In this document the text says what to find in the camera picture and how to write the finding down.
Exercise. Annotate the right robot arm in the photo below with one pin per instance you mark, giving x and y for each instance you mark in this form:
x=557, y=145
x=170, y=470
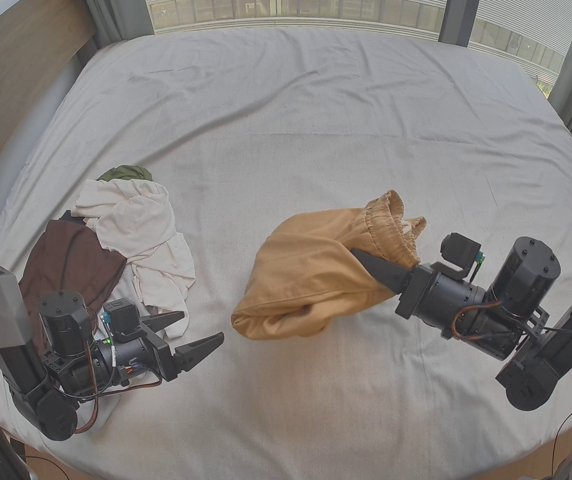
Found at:
x=531, y=278

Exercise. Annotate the olive green garment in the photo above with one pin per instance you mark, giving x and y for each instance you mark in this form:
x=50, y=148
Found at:
x=125, y=173

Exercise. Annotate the brown garment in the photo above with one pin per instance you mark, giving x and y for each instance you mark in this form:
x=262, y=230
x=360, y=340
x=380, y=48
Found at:
x=75, y=263

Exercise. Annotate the dark blue garment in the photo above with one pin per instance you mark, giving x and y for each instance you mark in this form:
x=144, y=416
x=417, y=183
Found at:
x=71, y=216

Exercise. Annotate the cream garment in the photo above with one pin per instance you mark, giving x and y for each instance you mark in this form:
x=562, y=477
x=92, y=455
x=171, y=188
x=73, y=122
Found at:
x=135, y=228

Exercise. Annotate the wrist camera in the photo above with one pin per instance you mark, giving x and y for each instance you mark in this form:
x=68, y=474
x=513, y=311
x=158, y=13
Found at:
x=458, y=250
x=124, y=315

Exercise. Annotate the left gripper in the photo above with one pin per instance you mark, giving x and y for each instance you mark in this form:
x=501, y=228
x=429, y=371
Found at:
x=155, y=358

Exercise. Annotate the bed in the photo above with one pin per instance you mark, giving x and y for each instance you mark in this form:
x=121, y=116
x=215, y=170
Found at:
x=316, y=93

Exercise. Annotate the white garment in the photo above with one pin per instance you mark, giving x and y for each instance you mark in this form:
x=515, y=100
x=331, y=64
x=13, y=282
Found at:
x=126, y=288

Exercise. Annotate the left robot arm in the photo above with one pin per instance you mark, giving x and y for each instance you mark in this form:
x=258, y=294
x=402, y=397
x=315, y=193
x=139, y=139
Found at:
x=60, y=323

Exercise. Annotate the window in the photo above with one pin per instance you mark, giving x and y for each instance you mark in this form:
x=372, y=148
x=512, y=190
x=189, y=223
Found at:
x=458, y=3

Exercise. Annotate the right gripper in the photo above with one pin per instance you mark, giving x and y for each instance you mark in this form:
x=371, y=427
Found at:
x=441, y=298

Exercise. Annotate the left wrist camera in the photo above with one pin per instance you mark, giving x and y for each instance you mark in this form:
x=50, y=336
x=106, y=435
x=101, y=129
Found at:
x=124, y=315

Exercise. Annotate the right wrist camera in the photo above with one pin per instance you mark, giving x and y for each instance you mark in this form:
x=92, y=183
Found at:
x=458, y=250

